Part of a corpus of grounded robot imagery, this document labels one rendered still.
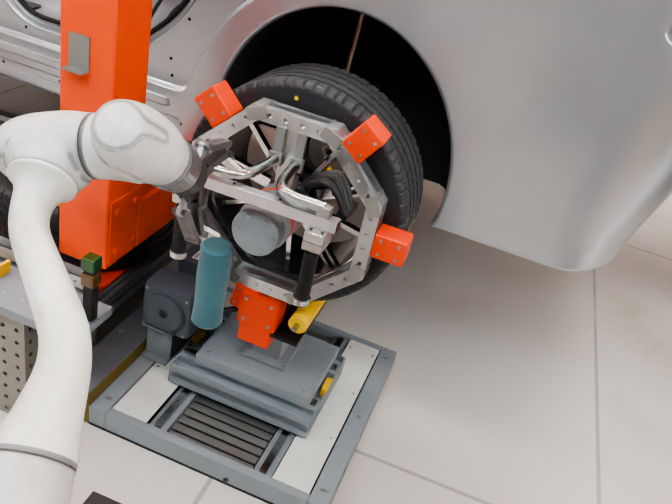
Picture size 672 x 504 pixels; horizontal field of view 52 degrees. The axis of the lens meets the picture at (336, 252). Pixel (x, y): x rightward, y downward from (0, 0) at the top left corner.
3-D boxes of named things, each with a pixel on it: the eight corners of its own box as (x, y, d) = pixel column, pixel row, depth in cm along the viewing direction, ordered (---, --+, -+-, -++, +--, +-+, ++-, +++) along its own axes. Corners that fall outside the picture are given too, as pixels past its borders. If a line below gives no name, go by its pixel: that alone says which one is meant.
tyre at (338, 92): (222, 43, 204) (219, 241, 236) (181, 59, 184) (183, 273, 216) (442, 84, 188) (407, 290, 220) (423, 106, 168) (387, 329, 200)
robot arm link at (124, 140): (196, 124, 110) (120, 126, 112) (151, 84, 95) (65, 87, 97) (190, 191, 108) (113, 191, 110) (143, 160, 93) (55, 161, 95)
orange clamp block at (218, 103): (244, 109, 184) (226, 79, 182) (231, 117, 177) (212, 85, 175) (225, 121, 187) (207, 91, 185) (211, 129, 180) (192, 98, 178)
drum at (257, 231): (305, 232, 193) (315, 187, 186) (275, 267, 175) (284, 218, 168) (259, 216, 195) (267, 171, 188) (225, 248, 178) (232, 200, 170)
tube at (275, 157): (282, 166, 179) (289, 128, 174) (250, 193, 163) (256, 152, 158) (221, 145, 182) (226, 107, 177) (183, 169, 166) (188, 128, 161)
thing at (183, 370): (341, 375, 252) (346, 354, 247) (305, 440, 222) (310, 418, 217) (217, 326, 261) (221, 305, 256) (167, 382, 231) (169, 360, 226)
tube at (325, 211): (353, 190, 176) (362, 152, 170) (328, 220, 159) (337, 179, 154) (289, 168, 179) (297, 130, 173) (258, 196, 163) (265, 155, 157)
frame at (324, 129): (356, 316, 199) (405, 142, 172) (349, 328, 194) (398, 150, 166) (188, 252, 209) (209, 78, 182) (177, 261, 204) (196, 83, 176)
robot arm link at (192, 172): (128, 178, 110) (146, 188, 116) (178, 192, 108) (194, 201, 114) (147, 125, 111) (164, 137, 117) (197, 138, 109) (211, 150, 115)
